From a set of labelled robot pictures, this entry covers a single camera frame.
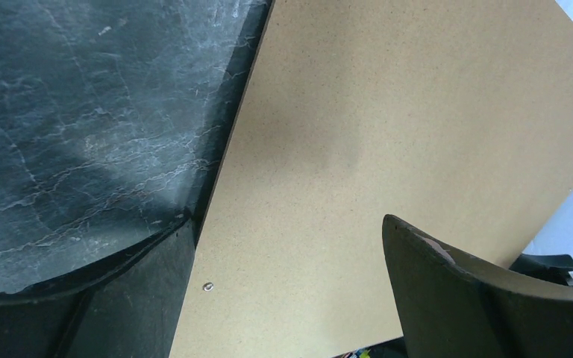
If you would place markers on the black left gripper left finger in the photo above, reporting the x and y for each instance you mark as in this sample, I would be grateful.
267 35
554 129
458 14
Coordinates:
124 305

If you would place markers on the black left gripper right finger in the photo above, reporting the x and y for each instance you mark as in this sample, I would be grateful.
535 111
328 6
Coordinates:
453 304

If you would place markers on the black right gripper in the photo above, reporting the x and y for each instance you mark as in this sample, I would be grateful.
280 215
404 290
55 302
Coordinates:
551 268

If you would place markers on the brown cardboard backing board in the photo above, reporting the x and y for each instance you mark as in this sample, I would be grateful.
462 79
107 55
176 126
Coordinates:
456 116

